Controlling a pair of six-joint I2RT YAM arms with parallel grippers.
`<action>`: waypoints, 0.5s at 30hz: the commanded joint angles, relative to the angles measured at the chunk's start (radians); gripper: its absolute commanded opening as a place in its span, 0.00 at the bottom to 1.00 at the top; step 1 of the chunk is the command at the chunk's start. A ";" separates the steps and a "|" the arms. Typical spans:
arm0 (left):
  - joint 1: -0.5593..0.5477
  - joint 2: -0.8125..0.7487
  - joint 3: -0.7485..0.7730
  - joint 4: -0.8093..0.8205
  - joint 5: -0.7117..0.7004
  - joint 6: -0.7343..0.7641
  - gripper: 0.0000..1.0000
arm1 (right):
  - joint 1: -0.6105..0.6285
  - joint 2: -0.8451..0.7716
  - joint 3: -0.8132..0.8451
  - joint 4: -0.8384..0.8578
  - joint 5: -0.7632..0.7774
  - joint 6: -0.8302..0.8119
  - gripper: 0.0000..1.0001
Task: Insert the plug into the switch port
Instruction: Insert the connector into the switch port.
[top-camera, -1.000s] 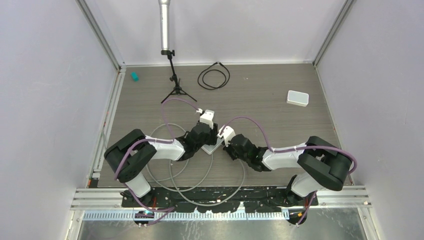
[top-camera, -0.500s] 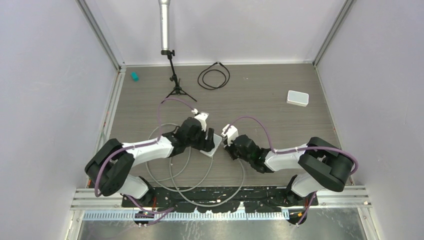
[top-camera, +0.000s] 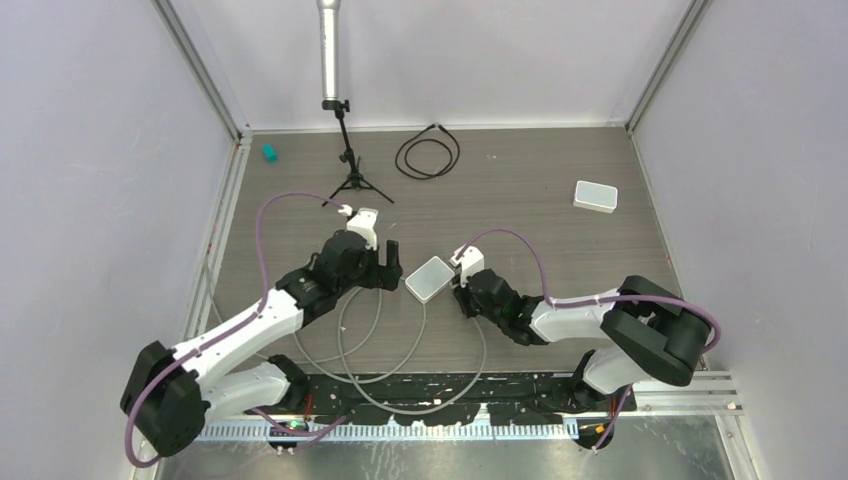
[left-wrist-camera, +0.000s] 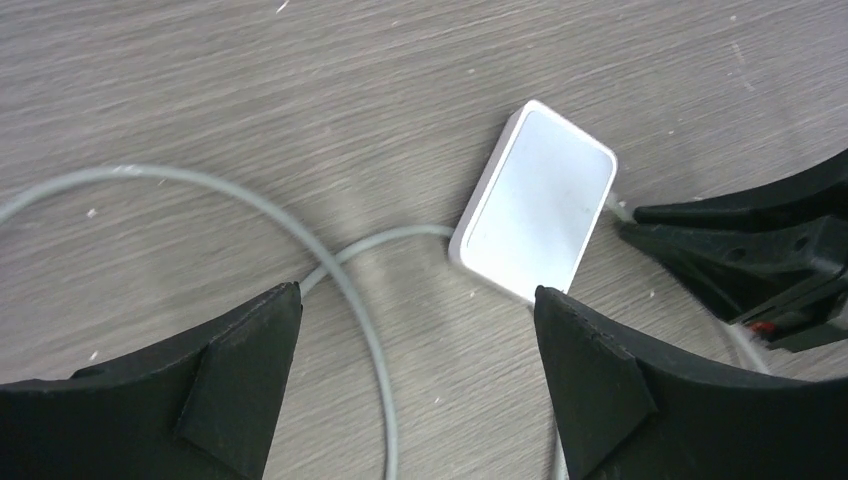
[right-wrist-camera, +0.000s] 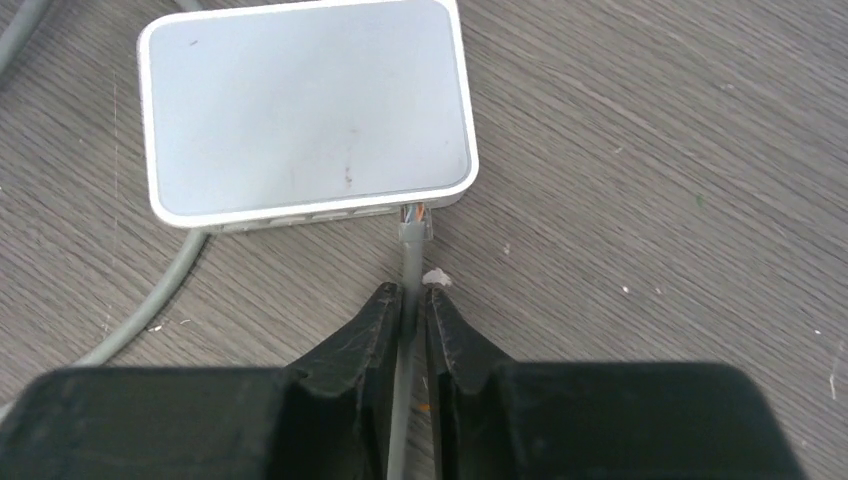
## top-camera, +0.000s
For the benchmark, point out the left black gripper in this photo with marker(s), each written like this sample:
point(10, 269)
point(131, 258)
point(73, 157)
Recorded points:
point(383, 277)

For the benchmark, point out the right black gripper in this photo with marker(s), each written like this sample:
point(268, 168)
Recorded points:
point(463, 293)

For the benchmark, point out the white network switch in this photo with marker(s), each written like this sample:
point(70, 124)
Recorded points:
point(595, 196)
point(429, 279)

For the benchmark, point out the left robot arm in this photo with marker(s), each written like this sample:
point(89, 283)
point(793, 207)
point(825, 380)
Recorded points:
point(172, 393)

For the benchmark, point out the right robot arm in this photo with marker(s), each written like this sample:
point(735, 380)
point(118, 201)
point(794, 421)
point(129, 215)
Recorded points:
point(653, 334)

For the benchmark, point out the black tripod stand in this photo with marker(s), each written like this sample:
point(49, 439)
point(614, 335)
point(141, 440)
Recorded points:
point(355, 180)

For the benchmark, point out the teal small block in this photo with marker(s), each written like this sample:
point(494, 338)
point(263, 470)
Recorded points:
point(269, 153)

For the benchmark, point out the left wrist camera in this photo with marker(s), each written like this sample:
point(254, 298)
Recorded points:
point(362, 222)

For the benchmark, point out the white slotted cable duct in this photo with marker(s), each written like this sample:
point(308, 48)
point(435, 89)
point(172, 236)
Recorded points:
point(250, 430)

